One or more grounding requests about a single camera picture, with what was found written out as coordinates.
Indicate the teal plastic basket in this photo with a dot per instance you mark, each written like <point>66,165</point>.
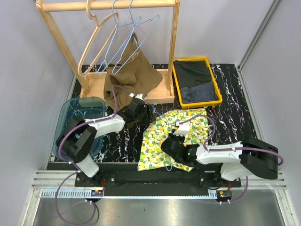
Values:
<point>86,108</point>

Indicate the yellow floral cloth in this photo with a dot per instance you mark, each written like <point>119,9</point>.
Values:
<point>197,134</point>

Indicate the yellow plastic tray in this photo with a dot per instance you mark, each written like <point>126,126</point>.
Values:
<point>200,104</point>

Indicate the black marbled mat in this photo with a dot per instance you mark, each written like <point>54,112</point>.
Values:
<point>232,118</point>

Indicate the black striped garment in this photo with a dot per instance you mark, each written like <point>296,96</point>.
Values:
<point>192,73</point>

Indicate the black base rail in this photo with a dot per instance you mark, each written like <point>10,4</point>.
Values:
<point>124,179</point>

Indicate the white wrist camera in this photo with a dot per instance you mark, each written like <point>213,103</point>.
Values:
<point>181,128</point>
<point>140,96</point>

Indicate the dark blue garment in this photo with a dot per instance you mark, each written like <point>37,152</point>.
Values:
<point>201,93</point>

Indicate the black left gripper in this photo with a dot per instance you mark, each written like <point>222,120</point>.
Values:
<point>147,112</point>

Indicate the blue wire hanger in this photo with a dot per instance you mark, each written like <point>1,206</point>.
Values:
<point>133,39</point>
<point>105,64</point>
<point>155,110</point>

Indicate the wooden clothes rack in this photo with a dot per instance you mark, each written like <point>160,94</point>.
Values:
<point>92,85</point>

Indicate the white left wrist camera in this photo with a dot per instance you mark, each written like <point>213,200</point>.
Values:
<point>140,96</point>

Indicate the tan brown skirt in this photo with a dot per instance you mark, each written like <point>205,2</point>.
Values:
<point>137,76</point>

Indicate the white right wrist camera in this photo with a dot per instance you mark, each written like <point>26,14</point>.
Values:
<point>181,128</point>

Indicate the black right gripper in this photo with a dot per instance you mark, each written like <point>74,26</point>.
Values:
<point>171,136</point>

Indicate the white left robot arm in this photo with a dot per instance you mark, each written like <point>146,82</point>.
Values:
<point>75,142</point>

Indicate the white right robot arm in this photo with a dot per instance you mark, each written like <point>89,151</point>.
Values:
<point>241,159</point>

